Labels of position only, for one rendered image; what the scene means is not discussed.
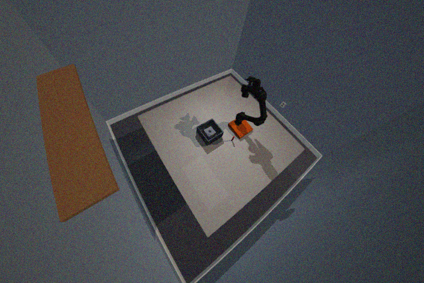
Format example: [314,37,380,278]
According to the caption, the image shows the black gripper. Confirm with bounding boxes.
[242,76,255,97]

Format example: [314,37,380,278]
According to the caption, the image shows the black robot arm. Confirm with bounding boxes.
[234,79,268,126]

